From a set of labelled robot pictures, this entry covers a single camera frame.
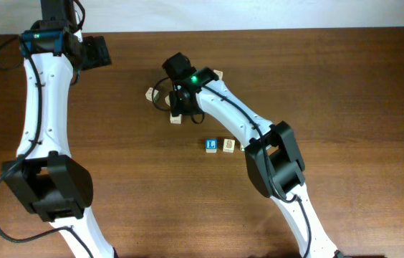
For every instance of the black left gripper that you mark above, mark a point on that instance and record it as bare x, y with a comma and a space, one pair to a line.
99, 52

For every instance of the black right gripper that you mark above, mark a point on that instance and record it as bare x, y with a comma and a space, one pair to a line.
175, 110

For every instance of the red three wooden block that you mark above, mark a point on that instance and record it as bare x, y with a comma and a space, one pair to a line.
176, 119

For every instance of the blue L wooden block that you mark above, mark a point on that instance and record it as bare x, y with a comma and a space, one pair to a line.
211, 145

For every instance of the yellow O wooden block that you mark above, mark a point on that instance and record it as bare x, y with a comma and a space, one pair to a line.
228, 145

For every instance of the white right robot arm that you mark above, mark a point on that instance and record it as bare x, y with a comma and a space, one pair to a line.
274, 162

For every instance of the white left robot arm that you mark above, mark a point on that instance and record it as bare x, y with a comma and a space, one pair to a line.
44, 177

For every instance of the red E wooden block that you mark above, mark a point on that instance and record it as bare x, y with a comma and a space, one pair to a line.
167, 100

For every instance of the green N wooden block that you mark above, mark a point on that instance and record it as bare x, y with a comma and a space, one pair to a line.
152, 95

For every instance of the blue H wooden block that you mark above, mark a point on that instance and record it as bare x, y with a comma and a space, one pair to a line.
219, 74

